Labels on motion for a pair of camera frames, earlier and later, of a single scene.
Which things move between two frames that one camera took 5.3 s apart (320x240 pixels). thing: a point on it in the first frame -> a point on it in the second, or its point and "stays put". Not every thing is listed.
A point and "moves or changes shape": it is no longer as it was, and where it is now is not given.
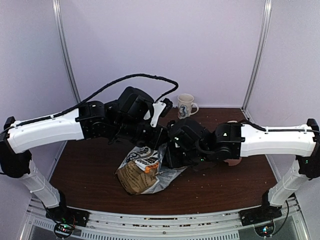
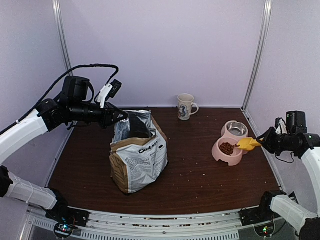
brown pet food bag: [140, 171] moves or changes shape
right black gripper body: [191, 157] -> [273, 144]
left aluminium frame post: [59, 18] stays put
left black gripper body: [152, 142] -> [108, 109]
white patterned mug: [185, 101] stays put
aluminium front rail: [107, 226] stays put
